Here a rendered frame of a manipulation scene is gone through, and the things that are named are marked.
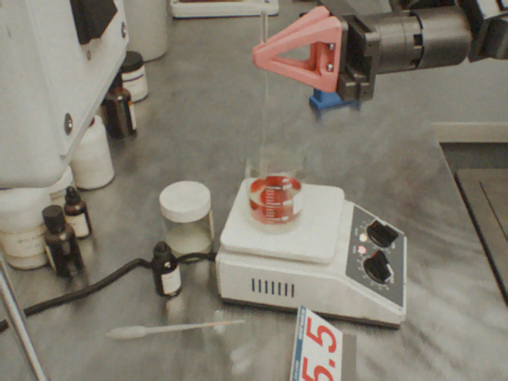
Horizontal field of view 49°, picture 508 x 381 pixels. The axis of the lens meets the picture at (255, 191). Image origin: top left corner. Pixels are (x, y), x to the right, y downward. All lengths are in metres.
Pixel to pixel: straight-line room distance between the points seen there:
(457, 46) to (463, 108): 1.78
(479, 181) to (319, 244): 1.02
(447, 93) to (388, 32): 1.77
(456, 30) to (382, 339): 0.31
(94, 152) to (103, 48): 0.64
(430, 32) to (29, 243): 0.49
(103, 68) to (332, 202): 0.49
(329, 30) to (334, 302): 0.27
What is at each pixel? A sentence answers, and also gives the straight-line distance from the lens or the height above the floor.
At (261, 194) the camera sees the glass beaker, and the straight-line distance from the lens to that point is 0.56.
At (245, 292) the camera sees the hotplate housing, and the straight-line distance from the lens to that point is 0.62.
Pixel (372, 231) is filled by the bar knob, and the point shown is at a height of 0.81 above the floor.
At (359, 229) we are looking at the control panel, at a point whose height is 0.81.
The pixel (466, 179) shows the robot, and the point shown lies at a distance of 1.56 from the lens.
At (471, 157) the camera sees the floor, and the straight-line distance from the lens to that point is 2.34.
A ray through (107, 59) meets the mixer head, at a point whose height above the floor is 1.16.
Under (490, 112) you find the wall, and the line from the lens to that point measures 2.40.
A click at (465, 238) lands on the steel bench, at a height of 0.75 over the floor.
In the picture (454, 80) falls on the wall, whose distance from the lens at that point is 2.29.
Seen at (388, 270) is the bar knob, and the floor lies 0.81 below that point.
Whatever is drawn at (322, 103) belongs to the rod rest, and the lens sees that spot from 0.99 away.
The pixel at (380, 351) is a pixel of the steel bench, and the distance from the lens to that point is 0.61.
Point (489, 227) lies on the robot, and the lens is 1.42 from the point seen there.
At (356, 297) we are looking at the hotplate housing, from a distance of 0.59.
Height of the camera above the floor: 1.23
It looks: 37 degrees down
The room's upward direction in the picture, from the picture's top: 1 degrees counter-clockwise
